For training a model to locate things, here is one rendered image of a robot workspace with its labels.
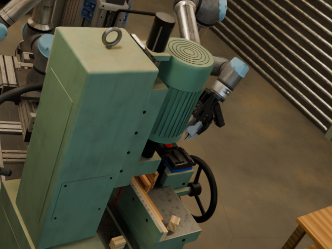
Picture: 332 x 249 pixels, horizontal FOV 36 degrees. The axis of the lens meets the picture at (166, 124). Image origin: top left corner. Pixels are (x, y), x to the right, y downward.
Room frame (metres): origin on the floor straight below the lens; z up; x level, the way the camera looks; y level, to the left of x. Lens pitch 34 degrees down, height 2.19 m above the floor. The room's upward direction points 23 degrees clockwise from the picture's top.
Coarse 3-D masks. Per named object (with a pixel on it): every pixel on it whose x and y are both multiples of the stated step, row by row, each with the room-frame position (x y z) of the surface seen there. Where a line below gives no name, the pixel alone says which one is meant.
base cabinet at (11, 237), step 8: (0, 208) 1.26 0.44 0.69; (0, 216) 1.25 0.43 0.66; (0, 224) 1.24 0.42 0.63; (8, 224) 1.20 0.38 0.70; (0, 232) 1.23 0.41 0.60; (8, 232) 1.19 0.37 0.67; (0, 240) 1.22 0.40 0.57; (8, 240) 1.18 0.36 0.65; (16, 240) 1.14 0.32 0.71; (0, 248) 1.21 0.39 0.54; (8, 248) 1.17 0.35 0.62; (16, 248) 1.13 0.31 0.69
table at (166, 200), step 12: (156, 192) 1.45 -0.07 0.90; (168, 192) 1.48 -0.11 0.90; (180, 192) 1.54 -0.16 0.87; (156, 204) 1.39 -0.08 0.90; (168, 204) 1.42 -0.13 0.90; (180, 204) 1.44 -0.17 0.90; (132, 216) 1.32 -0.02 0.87; (168, 216) 1.36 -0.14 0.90; (180, 216) 1.38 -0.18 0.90; (192, 216) 1.41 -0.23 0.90; (144, 228) 1.26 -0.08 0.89; (180, 228) 1.32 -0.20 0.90; (192, 228) 1.35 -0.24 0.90; (144, 240) 1.25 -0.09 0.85; (168, 240) 1.25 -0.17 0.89; (180, 240) 1.30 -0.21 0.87; (192, 240) 1.34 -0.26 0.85
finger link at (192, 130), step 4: (196, 124) 1.60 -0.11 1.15; (200, 124) 1.61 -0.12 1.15; (188, 128) 1.58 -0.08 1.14; (192, 128) 1.59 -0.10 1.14; (196, 128) 1.60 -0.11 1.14; (188, 132) 1.58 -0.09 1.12; (192, 132) 1.59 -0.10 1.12; (196, 132) 1.60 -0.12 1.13; (188, 136) 1.60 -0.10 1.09; (192, 136) 1.59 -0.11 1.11
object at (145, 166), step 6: (156, 156) 1.44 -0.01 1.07; (138, 162) 1.37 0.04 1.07; (144, 162) 1.38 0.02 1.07; (150, 162) 1.40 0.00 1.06; (156, 162) 1.42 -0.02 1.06; (138, 168) 1.37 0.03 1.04; (144, 168) 1.39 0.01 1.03; (150, 168) 1.41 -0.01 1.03; (156, 168) 1.43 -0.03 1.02; (138, 174) 1.38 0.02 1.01
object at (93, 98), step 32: (64, 32) 1.20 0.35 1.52; (96, 32) 1.27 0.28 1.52; (64, 64) 1.15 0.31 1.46; (96, 64) 1.11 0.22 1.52; (128, 64) 1.18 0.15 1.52; (64, 96) 1.11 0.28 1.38; (96, 96) 1.09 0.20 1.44; (128, 96) 1.17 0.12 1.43; (64, 128) 1.08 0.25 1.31; (96, 128) 1.12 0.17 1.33; (128, 128) 1.19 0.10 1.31; (32, 160) 1.18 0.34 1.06; (64, 160) 1.07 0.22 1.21; (96, 160) 1.14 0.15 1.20; (32, 192) 1.14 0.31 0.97; (64, 192) 1.09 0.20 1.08; (96, 192) 1.17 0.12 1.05; (32, 224) 1.11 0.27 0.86; (64, 224) 1.12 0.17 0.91; (96, 224) 1.21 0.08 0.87
